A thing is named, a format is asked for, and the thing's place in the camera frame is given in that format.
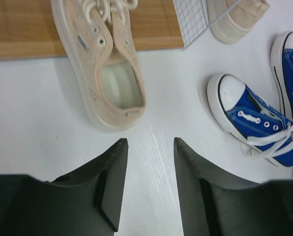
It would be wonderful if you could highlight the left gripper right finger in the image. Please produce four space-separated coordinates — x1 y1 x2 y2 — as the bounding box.
174 138 293 236

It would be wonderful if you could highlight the white wire wooden shoe shelf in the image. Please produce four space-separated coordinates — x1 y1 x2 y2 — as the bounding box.
0 0 244 62

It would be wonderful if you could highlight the blue canvas sneaker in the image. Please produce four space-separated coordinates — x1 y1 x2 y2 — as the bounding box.
207 74 293 168
270 31 293 120

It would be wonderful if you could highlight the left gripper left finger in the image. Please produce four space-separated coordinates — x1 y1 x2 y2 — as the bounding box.
0 138 129 236

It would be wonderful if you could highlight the beige platform sneaker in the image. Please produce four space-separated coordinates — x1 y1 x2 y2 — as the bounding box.
51 0 146 132
206 0 270 45

